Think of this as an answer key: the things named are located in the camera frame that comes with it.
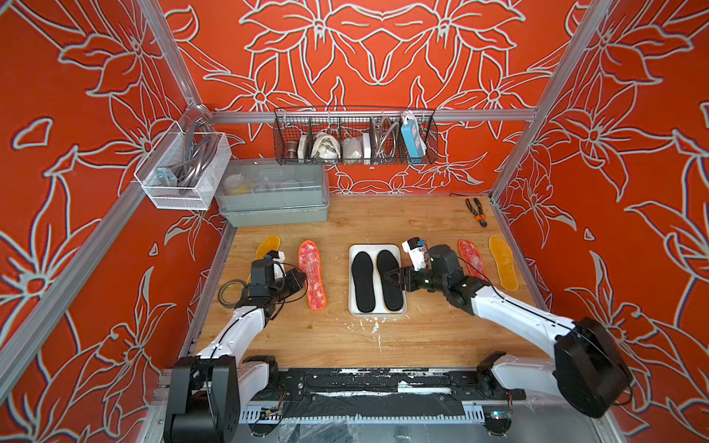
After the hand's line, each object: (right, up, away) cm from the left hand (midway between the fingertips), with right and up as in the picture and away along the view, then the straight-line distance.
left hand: (305, 273), depth 87 cm
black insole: (+19, 0, +8) cm, 20 cm away
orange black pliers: (+68, +21, +26) cm, 76 cm away
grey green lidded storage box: (-20, +28, +13) cm, 37 cm away
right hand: (+25, +1, -7) cm, 26 cm away
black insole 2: (+28, +2, +11) cm, 30 cm away
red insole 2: (+59, +3, +11) cm, 60 cm away
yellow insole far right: (+71, +4, +13) cm, 73 cm away
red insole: (+1, +2, +1) cm, 3 cm away
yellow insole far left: (-17, +8, +17) cm, 25 cm away
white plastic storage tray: (+24, -12, 0) cm, 27 cm away
